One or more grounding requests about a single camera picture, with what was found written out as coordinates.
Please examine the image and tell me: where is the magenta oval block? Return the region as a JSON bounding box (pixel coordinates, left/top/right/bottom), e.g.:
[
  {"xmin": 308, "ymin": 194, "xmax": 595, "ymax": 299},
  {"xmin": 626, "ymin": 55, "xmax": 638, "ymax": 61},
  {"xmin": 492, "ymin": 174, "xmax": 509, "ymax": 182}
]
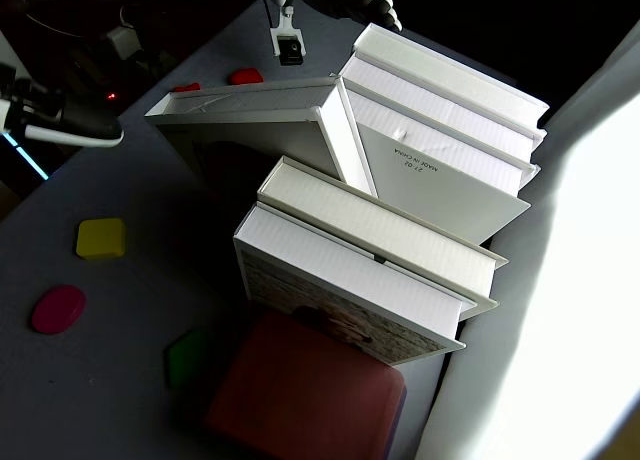
[{"xmin": 31, "ymin": 284, "xmax": 87, "ymax": 336}]

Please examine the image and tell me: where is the yellow square block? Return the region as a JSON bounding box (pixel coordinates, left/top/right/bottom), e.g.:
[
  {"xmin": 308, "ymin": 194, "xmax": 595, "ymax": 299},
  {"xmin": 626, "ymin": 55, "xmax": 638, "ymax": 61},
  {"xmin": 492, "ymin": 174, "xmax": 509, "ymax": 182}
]
[{"xmin": 75, "ymin": 217, "xmax": 126, "ymax": 261}]

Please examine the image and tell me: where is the cyan light strip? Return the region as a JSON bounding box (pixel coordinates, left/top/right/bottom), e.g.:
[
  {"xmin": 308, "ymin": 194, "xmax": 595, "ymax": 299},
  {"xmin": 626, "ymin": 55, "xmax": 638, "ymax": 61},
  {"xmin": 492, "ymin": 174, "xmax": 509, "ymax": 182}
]
[{"xmin": 0, "ymin": 131, "xmax": 50, "ymax": 181}]

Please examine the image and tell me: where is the white frame post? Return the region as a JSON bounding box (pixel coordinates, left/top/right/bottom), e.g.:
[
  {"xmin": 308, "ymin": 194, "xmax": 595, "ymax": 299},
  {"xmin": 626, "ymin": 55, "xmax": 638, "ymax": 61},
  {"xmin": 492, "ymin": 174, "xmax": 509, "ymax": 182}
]
[{"xmin": 0, "ymin": 27, "xmax": 24, "ymax": 69}]

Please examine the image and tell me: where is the white power adapter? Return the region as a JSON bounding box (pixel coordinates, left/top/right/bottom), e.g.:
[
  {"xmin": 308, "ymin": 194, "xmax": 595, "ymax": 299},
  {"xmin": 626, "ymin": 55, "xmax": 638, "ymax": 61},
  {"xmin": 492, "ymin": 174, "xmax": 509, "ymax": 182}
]
[{"xmin": 105, "ymin": 25, "xmax": 141, "ymax": 59}]

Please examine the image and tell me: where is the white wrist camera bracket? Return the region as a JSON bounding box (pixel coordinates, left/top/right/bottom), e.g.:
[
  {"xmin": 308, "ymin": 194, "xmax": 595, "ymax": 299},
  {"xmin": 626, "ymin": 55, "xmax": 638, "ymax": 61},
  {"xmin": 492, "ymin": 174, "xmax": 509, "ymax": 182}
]
[{"xmin": 268, "ymin": 7, "xmax": 306, "ymax": 67}]

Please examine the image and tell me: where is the green hexagon block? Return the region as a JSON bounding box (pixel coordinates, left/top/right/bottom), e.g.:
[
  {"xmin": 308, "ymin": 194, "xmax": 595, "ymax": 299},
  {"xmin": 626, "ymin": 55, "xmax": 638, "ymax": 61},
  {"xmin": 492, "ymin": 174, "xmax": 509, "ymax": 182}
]
[{"xmin": 166, "ymin": 328, "xmax": 211, "ymax": 389}]

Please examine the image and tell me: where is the white hardcover book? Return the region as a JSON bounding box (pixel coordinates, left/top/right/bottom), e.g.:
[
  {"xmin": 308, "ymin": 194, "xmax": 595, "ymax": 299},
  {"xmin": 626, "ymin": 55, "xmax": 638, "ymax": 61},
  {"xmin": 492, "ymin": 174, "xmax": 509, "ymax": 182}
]
[
  {"xmin": 352, "ymin": 22, "xmax": 551, "ymax": 131},
  {"xmin": 143, "ymin": 74, "xmax": 380, "ymax": 200},
  {"xmin": 257, "ymin": 154, "xmax": 511, "ymax": 314},
  {"xmin": 337, "ymin": 52, "xmax": 547, "ymax": 156}
]

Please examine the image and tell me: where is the white book photo cover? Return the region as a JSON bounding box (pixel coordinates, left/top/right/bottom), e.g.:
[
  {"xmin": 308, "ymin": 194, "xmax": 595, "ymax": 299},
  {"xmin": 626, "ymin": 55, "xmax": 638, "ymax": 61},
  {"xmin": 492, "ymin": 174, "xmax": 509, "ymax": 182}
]
[{"xmin": 232, "ymin": 199, "xmax": 468, "ymax": 367}]

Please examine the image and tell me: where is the dark red box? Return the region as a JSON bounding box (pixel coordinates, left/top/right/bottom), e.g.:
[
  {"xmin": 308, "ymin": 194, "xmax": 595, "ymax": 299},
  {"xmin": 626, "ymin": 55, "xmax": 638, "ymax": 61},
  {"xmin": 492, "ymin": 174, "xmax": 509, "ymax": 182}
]
[{"xmin": 203, "ymin": 308, "xmax": 409, "ymax": 460}]

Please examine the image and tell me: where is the red heart block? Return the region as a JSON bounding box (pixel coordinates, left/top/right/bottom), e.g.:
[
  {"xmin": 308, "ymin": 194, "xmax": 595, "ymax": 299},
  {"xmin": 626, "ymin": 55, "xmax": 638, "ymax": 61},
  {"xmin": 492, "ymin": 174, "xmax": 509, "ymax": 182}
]
[{"xmin": 228, "ymin": 67, "xmax": 265, "ymax": 86}]

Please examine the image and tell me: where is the white book MADE IN CHINA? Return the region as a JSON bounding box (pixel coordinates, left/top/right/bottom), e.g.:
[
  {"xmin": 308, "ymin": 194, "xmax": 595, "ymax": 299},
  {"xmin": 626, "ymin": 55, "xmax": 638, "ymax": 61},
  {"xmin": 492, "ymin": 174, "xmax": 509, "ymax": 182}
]
[{"xmin": 342, "ymin": 77, "xmax": 542, "ymax": 246}]

